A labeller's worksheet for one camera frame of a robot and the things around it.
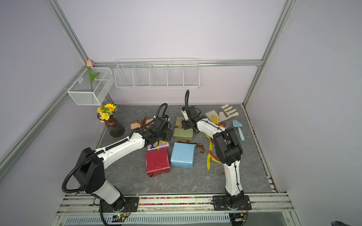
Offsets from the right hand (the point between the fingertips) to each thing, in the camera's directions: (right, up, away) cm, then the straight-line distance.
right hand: (185, 121), depth 100 cm
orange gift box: (-34, -2, 0) cm, 34 cm away
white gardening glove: (+31, +6, +15) cm, 35 cm away
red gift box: (-16, -24, -18) cm, 34 cm away
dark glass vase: (-50, -4, -2) cm, 50 cm away
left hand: (-10, -7, -14) cm, 19 cm away
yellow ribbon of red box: (+24, +2, +12) cm, 27 cm away
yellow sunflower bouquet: (-48, +7, -16) cm, 51 cm away
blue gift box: (-1, -20, -15) cm, 25 cm away
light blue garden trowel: (+40, -2, +5) cm, 40 cm away
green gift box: (-3, -8, -6) cm, 11 cm away
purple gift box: (-14, -12, -25) cm, 31 cm away
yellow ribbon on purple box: (-12, -10, -25) cm, 29 cm away
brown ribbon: (+2, -14, -4) cm, 14 cm away
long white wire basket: (-18, +35, -1) cm, 39 cm away
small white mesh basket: (-57, +17, -24) cm, 64 cm away
